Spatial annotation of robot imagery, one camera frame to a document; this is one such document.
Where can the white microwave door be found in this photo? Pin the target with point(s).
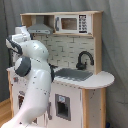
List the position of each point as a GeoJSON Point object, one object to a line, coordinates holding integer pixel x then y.
{"type": "Point", "coordinates": [73, 24]}

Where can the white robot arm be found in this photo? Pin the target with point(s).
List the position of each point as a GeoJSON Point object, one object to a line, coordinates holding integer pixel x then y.
{"type": "Point", "coordinates": [32, 65]}

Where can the wooden toy kitchen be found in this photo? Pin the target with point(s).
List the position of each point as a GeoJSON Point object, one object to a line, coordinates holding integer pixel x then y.
{"type": "Point", "coordinates": [73, 51]}

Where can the grey toy sink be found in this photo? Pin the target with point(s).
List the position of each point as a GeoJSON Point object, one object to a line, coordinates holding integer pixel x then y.
{"type": "Point", "coordinates": [73, 74]}

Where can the white fridge door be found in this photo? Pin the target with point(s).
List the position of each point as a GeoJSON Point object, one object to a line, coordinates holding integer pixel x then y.
{"type": "Point", "coordinates": [75, 107]}

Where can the grey ice dispenser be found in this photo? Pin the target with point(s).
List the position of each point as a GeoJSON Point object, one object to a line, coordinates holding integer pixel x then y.
{"type": "Point", "coordinates": [62, 106]}

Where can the grey range hood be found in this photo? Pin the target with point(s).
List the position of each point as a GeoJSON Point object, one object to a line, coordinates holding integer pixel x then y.
{"type": "Point", "coordinates": [40, 27]}

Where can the left red stove knob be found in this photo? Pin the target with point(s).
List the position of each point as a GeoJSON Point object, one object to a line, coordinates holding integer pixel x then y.
{"type": "Point", "coordinates": [15, 79]}

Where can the white oven door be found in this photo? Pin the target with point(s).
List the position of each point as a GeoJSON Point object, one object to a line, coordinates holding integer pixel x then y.
{"type": "Point", "coordinates": [18, 97]}

